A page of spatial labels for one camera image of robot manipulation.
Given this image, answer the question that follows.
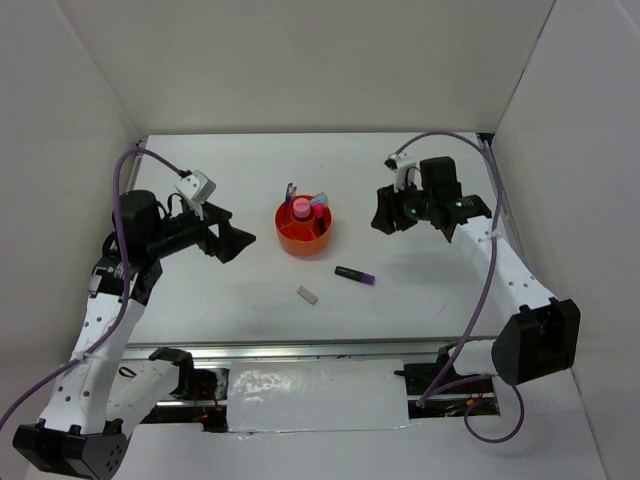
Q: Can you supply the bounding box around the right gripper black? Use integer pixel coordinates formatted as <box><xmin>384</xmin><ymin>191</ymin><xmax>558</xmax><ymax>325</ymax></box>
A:
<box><xmin>370</xmin><ymin>177</ymin><xmax>435</xmax><ymax>235</ymax></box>

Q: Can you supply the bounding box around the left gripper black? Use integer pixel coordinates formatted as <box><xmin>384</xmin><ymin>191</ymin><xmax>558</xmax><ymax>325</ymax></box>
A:
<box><xmin>147</xmin><ymin>199</ymin><xmax>256</xmax><ymax>263</ymax></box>

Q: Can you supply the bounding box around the blue clear highlighter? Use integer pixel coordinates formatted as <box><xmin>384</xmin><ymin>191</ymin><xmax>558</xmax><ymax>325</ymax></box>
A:
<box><xmin>310</xmin><ymin>195</ymin><xmax>328</xmax><ymax>206</ymax></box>

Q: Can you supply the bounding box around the purple black highlighter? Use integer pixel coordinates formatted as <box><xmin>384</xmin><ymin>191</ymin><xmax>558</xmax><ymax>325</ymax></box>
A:
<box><xmin>334</xmin><ymin>266</ymin><xmax>375</xmax><ymax>286</ymax></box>

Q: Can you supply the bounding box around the pink black highlighter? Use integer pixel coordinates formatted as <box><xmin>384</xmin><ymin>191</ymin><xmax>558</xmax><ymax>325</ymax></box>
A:
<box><xmin>314</xmin><ymin>203</ymin><xmax>326</xmax><ymax>236</ymax></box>

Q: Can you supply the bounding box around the blue pen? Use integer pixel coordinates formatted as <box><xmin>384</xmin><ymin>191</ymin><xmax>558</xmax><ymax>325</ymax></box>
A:
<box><xmin>284</xmin><ymin>182</ymin><xmax>294</xmax><ymax>206</ymax></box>

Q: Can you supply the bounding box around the red pen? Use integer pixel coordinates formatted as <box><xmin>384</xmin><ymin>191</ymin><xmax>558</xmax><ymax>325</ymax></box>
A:
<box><xmin>280</xmin><ymin>185</ymin><xmax>297</xmax><ymax>227</ymax></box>

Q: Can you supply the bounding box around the beige eraser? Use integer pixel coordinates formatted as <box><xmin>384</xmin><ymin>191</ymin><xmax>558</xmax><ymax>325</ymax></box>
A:
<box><xmin>296</xmin><ymin>286</ymin><xmax>318</xmax><ymax>305</ymax></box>

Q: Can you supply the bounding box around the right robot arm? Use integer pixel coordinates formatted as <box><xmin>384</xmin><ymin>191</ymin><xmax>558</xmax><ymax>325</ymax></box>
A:
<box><xmin>371</xmin><ymin>154</ymin><xmax>581</xmax><ymax>392</ymax></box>

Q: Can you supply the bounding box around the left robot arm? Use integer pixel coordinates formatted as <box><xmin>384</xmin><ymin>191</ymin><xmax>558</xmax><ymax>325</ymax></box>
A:
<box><xmin>13</xmin><ymin>190</ymin><xmax>256</xmax><ymax>479</ymax></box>

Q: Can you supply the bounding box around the orange round organizer container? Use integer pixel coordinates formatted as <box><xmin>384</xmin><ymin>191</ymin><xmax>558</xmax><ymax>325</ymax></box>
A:
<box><xmin>274</xmin><ymin>194</ymin><xmax>333</xmax><ymax>257</ymax></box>

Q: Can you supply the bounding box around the white cover panel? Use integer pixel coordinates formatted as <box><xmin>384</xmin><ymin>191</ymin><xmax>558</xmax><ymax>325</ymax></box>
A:
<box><xmin>226</xmin><ymin>359</ymin><xmax>409</xmax><ymax>433</ymax></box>

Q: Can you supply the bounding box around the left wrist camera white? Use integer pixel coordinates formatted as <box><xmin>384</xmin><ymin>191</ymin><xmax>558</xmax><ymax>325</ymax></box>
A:
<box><xmin>175</xmin><ymin>170</ymin><xmax>216</xmax><ymax>205</ymax></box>

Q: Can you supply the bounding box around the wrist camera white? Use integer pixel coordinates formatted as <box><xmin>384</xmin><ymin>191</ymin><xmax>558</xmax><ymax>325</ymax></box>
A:
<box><xmin>175</xmin><ymin>170</ymin><xmax>216</xmax><ymax>205</ymax></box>
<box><xmin>384</xmin><ymin>153</ymin><xmax>420</xmax><ymax>193</ymax></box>

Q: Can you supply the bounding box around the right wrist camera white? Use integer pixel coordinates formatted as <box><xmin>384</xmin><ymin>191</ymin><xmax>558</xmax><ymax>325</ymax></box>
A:
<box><xmin>384</xmin><ymin>153</ymin><xmax>420</xmax><ymax>193</ymax></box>

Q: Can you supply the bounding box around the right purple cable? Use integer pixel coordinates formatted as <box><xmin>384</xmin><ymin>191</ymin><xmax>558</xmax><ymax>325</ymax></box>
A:
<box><xmin>392</xmin><ymin>131</ymin><xmax>526</xmax><ymax>444</ymax></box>

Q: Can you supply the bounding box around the aluminium right rail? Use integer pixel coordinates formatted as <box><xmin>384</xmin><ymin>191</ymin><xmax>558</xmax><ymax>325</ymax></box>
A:
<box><xmin>477</xmin><ymin>132</ymin><xmax>559</xmax><ymax>354</ymax></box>

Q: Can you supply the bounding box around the aluminium rail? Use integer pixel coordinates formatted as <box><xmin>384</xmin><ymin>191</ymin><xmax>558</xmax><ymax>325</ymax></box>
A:
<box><xmin>477</xmin><ymin>132</ymin><xmax>559</xmax><ymax>354</ymax></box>
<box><xmin>123</xmin><ymin>337</ymin><xmax>454</xmax><ymax>361</ymax></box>

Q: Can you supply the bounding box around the aluminium front rail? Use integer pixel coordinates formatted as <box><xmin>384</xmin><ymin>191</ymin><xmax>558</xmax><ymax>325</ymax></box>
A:
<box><xmin>123</xmin><ymin>337</ymin><xmax>454</xmax><ymax>361</ymax></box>

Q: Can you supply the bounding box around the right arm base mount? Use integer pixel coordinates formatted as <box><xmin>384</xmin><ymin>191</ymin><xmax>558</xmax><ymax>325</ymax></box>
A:
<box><xmin>394</xmin><ymin>361</ymin><xmax>499</xmax><ymax>419</ymax></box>

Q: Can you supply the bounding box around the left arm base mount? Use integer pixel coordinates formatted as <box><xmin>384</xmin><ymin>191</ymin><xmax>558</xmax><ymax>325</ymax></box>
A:
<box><xmin>110</xmin><ymin>347</ymin><xmax>230</xmax><ymax>433</ymax></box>

